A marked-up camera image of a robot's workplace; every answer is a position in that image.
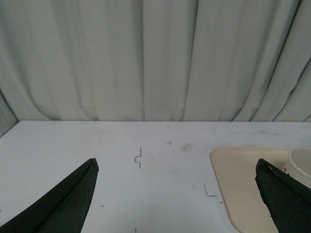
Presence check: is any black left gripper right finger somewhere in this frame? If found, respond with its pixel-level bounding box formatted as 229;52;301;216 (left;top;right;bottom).
255;158;311;233

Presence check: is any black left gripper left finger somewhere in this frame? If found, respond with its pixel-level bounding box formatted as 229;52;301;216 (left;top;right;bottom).
0;158;99;233

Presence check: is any cream ceramic mug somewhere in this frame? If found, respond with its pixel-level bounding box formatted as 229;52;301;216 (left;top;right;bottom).
283;148;311;188

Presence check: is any cream square plate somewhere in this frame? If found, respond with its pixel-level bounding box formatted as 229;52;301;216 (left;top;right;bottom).
210;148;291;233

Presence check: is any white curtain backdrop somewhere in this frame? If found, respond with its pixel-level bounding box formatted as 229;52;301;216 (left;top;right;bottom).
0;0;311;134

